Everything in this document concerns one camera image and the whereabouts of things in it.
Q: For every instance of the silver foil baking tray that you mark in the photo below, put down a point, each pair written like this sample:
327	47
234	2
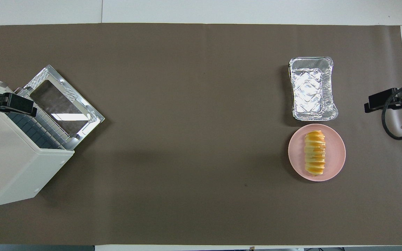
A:
309	90

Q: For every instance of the sliced golden bread loaf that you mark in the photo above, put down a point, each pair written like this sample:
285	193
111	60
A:
315	153

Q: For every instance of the glass oven door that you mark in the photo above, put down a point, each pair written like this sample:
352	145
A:
61	104

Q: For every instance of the cream toaster oven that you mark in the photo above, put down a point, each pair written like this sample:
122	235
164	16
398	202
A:
9	164

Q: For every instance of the pink round plate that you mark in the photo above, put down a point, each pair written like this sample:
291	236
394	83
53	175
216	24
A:
335	153

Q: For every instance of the brown table mat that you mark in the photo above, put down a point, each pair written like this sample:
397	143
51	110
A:
187	139

